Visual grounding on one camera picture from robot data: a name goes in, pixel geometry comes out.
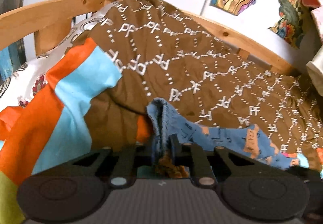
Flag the floral wall poster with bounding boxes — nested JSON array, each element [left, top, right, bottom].
[[269, 0, 313, 49]]

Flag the wooden bed frame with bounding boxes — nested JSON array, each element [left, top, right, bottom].
[[1, 0, 300, 76]]

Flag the blue pants with orange trucks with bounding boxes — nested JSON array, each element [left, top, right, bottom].
[[146, 98, 309, 179]]

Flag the white hanging garment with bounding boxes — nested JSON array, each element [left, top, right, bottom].
[[302, 0, 322, 95]]

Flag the white floral bed sheet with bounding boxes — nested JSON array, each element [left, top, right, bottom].
[[1, 2, 115, 110]]

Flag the brown PF patterned duvet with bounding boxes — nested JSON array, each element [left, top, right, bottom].
[[1, 0, 322, 223]]

